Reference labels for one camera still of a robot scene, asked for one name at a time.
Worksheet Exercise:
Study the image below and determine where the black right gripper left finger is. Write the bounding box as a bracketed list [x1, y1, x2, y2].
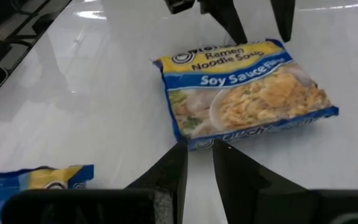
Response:
[0, 142, 188, 224]

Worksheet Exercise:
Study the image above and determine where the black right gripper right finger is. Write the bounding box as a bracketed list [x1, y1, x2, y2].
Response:
[212, 139, 358, 224]

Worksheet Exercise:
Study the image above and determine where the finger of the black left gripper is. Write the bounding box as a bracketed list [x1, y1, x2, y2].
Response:
[270, 0, 296, 44]
[197, 0, 249, 45]

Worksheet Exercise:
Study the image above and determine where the blue soy sauce ramen packet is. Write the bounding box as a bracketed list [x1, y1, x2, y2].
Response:
[0, 164, 95, 224]
[152, 37, 340, 152]

